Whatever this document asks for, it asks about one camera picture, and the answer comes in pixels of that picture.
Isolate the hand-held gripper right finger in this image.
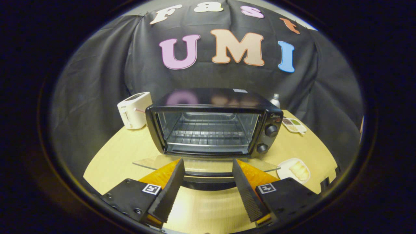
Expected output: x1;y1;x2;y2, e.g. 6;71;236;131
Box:
232;158;322;228

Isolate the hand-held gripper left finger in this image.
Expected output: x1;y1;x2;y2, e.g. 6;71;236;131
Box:
99;158;186;228

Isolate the golden ridged bread roll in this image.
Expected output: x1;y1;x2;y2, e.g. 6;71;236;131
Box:
289;162;310;181

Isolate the black toaster oven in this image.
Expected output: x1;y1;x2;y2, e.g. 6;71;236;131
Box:
133;88;284;191

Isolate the white pop-up toaster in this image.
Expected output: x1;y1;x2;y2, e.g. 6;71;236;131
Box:
117;92;153;130

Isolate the white square plate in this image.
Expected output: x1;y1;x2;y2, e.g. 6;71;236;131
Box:
277;158;311;185

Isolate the white divided condiment dish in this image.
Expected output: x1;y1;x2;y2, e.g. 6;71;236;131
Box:
281;117;307;134

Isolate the black backdrop cloth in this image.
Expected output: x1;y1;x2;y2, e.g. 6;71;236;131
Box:
49;0;365;195

